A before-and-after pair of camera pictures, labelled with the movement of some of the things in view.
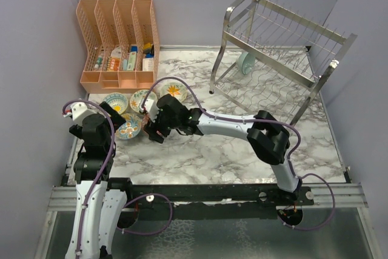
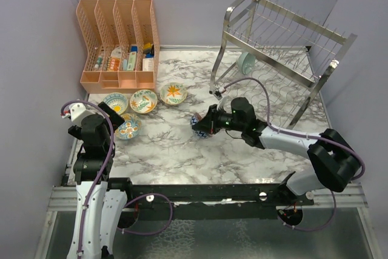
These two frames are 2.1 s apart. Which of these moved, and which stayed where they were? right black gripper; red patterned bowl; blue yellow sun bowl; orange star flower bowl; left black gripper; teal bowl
Moved: right black gripper; red patterned bowl
Stayed: teal bowl; orange star flower bowl; left black gripper; blue yellow sun bowl
